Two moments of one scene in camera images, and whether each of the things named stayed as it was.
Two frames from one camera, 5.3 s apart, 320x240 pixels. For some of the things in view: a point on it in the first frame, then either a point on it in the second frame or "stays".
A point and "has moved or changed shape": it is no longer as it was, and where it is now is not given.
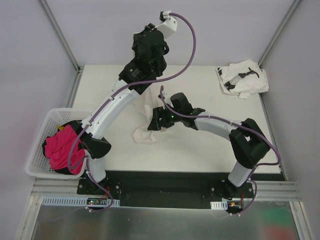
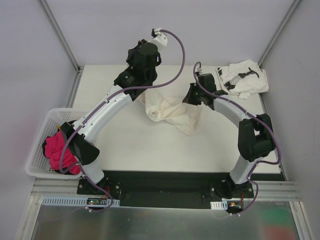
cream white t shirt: [146, 103] has moved or changed shape
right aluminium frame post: [288, 15] stays
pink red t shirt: [64, 150] stays
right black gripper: [161, 117] → [191, 95]
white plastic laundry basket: [37, 164] stays
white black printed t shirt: [242, 78] stays
